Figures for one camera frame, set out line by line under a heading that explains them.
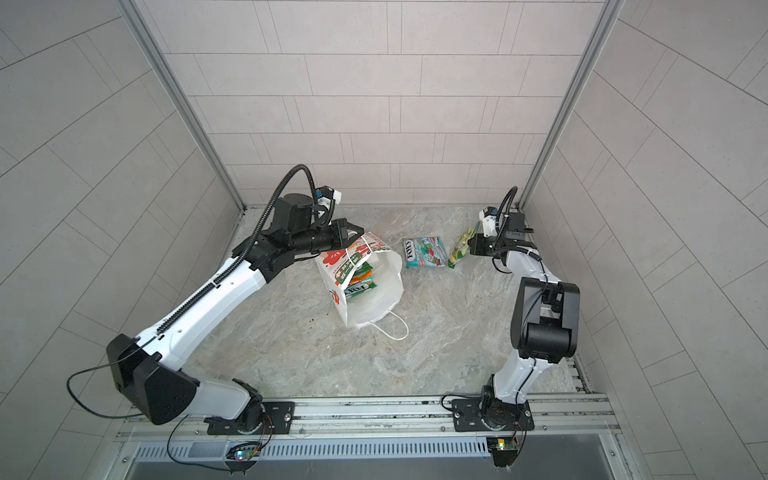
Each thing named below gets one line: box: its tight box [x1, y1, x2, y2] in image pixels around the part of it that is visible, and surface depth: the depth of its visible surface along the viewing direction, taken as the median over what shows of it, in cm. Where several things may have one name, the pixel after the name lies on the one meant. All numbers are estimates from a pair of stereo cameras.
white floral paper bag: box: [316, 233, 405, 327], surface depth 83 cm
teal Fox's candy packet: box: [403, 236, 447, 269], surface depth 103 cm
